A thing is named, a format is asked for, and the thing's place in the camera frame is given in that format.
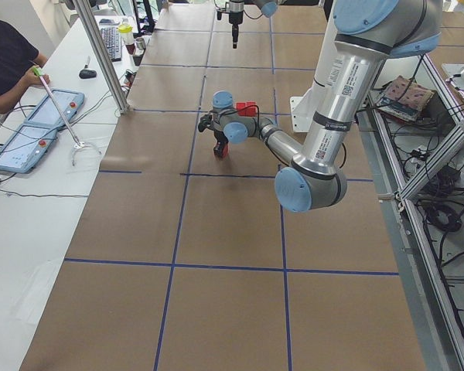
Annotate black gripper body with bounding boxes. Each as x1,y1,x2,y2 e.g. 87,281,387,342
228,2,244,26
213,130,228,145

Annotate red block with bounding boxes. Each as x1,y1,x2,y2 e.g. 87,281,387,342
235,102,248,117
215,145,224,159

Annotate red block carried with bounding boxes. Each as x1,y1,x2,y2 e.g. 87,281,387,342
244,101,257,117

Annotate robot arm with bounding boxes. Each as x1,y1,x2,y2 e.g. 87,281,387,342
225,0,278,49
198,1,442,213

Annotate metal cup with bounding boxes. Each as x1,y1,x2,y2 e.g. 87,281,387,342
134,37,146,56

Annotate yellow lid bottle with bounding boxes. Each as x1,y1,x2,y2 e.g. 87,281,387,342
118,17,134,46

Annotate black keyboard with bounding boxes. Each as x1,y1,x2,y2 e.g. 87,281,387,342
100,27,122,62

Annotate black computer mouse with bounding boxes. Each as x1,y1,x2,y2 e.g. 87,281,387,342
79,69,97,80

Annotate upper teach pendant tablet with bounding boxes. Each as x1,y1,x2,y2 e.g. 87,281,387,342
25,88,87,128

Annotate teach pendant tablet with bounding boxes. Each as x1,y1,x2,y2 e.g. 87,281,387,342
0,124,58,174
25,88,87,128

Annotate stack of books and cloth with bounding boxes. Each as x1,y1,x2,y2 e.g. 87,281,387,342
376,76,435,122

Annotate lower teach pendant tablet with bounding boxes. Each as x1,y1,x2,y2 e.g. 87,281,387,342
0,124,58,174

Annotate reacher grabber stick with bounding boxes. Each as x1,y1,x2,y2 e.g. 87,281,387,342
32,66,101,166

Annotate person in black shirt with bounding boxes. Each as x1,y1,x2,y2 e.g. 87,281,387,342
0,20,48,114

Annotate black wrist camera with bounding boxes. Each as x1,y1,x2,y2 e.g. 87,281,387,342
198,113,215,133

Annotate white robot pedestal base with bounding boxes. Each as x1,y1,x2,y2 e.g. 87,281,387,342
289,79,325,133

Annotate aluminium frame post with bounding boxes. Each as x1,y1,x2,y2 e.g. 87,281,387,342
73,0,129,114

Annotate coiled black cables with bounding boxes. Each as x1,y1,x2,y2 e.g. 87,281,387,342
421,200,464,233

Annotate aluminium frame rail right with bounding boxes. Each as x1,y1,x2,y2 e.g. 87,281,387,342
358,46,464,370

